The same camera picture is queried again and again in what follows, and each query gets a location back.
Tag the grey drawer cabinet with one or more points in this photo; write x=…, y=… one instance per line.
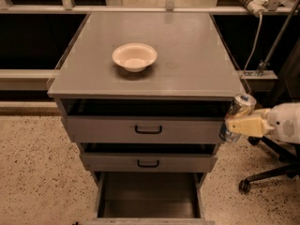
x=192, y=63

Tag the silver blue redbull can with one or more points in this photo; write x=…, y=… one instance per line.
x=242, y=105

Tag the grey middle drawer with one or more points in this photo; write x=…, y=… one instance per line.
x=148, y=157

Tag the grey drawer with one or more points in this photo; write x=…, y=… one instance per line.
x=148, y=157
x=148, y=198
x=144, y=120

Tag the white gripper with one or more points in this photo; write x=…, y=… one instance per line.
x=283, y=122

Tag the white power strip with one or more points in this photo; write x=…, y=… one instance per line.
x=255, y=7

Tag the grey bottom drawer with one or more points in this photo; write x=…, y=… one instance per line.
x=148, y=198

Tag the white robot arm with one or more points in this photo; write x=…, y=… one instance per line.
x=281, y=123

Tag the white paper bowl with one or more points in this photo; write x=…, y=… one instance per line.
x=134, y=57

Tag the grey top drawer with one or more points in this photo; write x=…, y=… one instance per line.
x=144, y=120

